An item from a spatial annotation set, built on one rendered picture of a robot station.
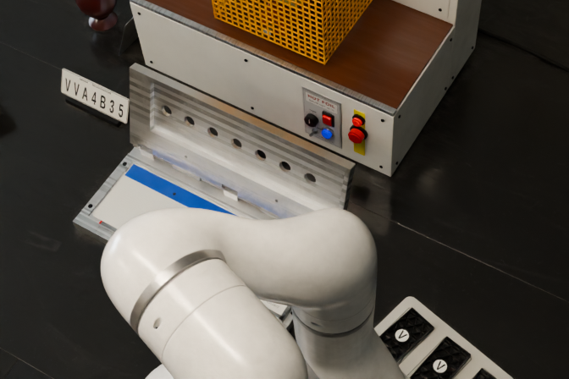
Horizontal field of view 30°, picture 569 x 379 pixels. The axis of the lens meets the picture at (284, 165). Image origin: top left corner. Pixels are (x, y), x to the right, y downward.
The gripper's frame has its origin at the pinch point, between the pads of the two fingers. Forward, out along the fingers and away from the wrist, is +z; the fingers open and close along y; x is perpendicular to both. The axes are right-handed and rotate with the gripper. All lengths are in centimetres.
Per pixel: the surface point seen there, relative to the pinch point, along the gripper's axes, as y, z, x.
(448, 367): 1.2, 17.0, 2.0
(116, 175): -66, 9, -9
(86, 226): -62, 3, -18
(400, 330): -8.5, 15.9, 1.8
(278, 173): -39.8, 9.7, 10.3
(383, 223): -24.9, 25.5, 12.6
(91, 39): -98, 21, 6
